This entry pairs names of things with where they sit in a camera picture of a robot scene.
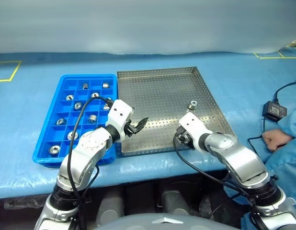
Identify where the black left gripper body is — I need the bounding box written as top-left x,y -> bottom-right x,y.
124,118 -> 139,138

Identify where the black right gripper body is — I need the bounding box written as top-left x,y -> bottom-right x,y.
174,126 -> 195,150

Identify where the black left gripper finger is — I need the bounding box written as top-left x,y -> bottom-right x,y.
135,117 -> 149,127
132,124 -> 146,135

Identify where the blue compartment tray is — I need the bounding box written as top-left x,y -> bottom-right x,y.
32,73 -> 119,167

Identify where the bare person hand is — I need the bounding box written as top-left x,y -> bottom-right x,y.
262,129 -> 295,153

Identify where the metal bearing on metal tray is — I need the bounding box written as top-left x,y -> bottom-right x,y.
187,100 -> 200,111

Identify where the perforated metal tray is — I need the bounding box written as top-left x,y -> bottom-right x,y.
116,66 -> 236,158

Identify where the blue plastic table cover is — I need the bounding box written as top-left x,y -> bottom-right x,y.
0,51 -> 296,199

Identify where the dark grey rounded shape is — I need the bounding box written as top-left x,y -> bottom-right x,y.
97,189 -> 126,223
161,189 -> 194,216

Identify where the black power adapter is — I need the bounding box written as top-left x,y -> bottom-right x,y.
262,100 -> 288,122

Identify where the grey robot torso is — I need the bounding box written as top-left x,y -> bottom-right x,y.
92,213 -> 242,230

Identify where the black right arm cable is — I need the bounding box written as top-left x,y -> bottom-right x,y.
172,134 -> 265,230

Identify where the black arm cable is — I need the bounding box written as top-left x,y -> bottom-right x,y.
172,134 -> 265,230
66,96 -> 114,230

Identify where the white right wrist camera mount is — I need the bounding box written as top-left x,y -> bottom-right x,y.
178,112 -> 213,151

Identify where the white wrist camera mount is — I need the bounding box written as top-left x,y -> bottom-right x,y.
105,99 -> 135,142
178,112 -> 213,151

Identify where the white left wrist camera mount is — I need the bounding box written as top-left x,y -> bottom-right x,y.
105,99 -> 135,142

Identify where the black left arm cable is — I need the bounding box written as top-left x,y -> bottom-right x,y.
66,96 -> 114,230

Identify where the black power adapter cable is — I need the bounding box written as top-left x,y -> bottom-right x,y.
273,77 -> 296,104
248,116 -> 267,163

